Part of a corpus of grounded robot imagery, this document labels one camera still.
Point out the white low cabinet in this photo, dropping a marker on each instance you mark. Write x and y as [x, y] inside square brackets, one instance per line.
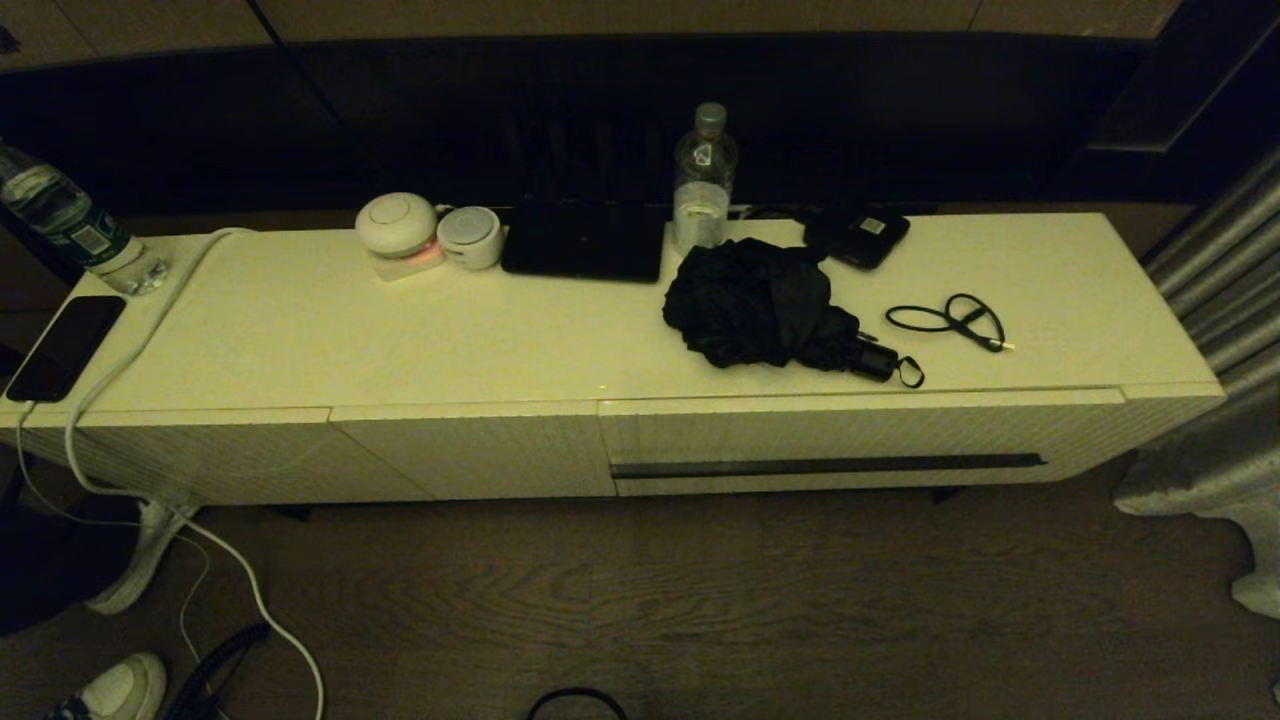
[400, 340]

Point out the white ribbed cabinet door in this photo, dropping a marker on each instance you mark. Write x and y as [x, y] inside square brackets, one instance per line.
[250, 460]
[500, 450]

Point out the black umbrella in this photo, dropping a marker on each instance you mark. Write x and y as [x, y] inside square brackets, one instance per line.
[750, 300]

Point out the black smartphone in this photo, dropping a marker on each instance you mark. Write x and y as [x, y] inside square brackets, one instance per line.
[65, 345]

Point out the black flat rectangular device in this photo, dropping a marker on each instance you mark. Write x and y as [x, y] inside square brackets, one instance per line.
[585, 245]

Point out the white dome shaped device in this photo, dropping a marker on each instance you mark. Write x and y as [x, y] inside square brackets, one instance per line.
[395, 222]

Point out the white cabinet drawer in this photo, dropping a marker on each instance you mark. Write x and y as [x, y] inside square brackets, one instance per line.
[850, 430]

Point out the small black labelled router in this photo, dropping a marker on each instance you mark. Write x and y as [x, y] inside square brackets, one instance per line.
[860, 238]

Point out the green label water bottle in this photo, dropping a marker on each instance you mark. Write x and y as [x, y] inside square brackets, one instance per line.
[60, 215]

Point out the small white round speaker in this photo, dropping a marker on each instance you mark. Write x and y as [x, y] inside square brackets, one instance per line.
[470, 238]

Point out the clear plastic water bottle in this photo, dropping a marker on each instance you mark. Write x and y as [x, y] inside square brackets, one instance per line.
[703, 200]

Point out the white base with pink light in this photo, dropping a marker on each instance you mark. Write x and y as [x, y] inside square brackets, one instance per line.
[410, 267]

